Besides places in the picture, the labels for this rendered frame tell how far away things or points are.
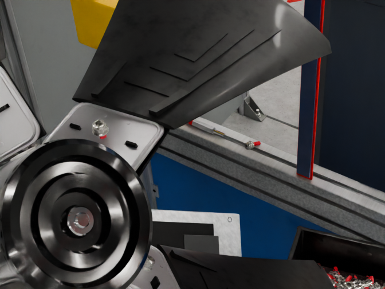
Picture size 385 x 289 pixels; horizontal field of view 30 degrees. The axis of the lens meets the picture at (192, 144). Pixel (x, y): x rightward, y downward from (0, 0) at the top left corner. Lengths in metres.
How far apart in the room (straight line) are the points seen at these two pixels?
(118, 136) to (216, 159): 0.53
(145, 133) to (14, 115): 0.11
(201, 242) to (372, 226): 0.34
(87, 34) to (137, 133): 0.51
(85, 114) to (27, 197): 0.15
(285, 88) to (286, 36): 1.87
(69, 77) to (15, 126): 1.11
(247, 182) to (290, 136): 1.29
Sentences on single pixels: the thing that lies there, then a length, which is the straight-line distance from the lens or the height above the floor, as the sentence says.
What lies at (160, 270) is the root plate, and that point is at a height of 1.11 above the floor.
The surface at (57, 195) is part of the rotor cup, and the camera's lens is 0.51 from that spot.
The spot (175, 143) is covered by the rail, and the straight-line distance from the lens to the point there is 1.15.
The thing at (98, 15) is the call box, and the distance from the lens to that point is 1.05.
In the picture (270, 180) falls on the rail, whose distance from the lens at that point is 1.07.
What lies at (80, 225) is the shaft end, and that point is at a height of 1.22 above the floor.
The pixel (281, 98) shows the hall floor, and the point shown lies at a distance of 2.54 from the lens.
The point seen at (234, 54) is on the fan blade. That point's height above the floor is 1.21.
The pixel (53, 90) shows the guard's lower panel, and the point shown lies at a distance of 1.63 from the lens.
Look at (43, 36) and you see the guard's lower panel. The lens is 1.56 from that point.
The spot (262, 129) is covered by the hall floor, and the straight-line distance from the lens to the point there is 2.41.
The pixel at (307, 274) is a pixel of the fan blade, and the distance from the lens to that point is 0.78.
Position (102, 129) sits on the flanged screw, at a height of 1.21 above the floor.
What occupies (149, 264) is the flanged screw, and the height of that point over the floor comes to 1.12.
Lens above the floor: 1.60
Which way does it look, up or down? 42 degrees down
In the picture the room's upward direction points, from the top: 5 degrees counter-clockwise
